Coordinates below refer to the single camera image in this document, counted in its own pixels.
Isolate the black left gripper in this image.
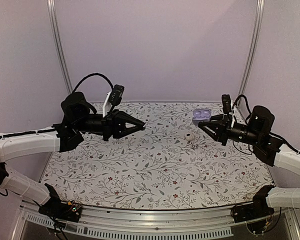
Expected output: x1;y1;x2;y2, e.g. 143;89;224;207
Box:
74;109;144;141

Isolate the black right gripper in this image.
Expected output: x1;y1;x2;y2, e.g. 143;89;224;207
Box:
198;114;262;147

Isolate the purple earbud charging case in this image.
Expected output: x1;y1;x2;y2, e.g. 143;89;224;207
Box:
192;108;212;126

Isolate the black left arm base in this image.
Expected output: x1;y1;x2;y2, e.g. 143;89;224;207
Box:
38;183;83;223

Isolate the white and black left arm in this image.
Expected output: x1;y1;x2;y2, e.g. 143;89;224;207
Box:
0;91;146;217

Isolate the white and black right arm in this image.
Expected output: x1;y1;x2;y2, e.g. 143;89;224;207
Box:
95;102;284;210

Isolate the white earbud charging case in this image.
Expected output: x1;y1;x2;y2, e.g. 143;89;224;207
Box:
184;132;194;141

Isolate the floral patterned table mat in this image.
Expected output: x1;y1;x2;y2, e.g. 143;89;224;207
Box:
41;102;273;210

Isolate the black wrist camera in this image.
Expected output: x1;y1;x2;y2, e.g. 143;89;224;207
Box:
102;84;125;117
221;94;234;125

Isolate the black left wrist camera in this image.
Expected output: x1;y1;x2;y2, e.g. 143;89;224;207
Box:
102;84;125;117

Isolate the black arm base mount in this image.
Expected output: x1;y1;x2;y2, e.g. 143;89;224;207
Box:
230;185;275;223

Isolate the aluminium frame rail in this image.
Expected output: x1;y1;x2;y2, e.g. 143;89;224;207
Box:
11;200;300;240

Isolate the right aluminium corner post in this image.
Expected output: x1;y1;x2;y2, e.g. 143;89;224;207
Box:
238;0;265;96

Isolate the aluminium corner post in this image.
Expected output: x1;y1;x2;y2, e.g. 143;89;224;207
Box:
238;0;265;96
46;0;73;95

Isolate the left aluminium corner post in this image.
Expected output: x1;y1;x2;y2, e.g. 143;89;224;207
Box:
46;0;73;95

